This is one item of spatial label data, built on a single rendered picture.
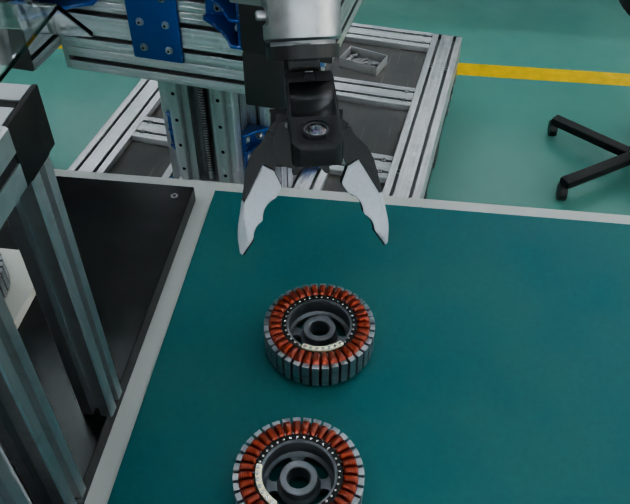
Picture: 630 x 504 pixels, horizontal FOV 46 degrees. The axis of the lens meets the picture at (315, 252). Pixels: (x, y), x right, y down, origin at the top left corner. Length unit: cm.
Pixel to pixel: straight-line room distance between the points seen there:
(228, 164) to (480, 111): 117
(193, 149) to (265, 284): 76
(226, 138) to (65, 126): 107
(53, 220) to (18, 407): 13
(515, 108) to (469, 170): 38
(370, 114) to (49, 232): 158
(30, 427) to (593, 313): 58
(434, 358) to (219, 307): 24
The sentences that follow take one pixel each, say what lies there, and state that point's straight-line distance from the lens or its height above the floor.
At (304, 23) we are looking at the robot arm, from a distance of 71.
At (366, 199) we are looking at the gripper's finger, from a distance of 74.
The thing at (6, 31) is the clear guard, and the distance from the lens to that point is 68.
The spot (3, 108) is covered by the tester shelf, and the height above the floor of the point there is 112.
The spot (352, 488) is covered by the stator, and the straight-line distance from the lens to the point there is 65.
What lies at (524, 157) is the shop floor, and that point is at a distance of 234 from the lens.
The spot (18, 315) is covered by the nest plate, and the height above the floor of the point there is 78.
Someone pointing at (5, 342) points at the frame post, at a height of 98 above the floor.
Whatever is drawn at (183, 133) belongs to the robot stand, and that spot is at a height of 49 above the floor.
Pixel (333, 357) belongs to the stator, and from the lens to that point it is 73.
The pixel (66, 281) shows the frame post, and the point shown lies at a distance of 60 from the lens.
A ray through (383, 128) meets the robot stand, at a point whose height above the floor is 21.
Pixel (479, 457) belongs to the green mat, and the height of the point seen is 75.
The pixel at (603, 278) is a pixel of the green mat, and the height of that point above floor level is 75.
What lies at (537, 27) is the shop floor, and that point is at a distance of 304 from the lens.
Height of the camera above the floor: 136
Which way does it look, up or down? 44 degrees down
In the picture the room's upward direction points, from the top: straight up
